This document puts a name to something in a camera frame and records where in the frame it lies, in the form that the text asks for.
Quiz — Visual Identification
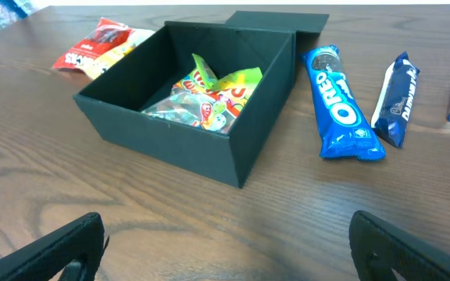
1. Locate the blue Oreo cookie pack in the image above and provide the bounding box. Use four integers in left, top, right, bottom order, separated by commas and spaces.
301, 45, 386, 161

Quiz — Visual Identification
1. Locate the Dairy Milk chocolate bar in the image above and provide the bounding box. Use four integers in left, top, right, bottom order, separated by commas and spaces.
370, 52, 420, 148

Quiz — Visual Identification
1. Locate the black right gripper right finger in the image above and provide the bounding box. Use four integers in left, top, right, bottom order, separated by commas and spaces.
348, 210, 450, 280

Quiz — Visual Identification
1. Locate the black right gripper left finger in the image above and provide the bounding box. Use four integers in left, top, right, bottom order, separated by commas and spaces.
0, 212, 105, 281

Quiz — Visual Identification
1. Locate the colourful gummy candy bag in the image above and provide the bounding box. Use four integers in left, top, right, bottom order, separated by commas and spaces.
142, 54, 263, 133

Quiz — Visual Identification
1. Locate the black open gift box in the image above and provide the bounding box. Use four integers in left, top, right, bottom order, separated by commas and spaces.
74, 11, 327, 187

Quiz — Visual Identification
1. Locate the red snack bag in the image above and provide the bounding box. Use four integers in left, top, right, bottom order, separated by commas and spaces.
52, 18, 155, 80

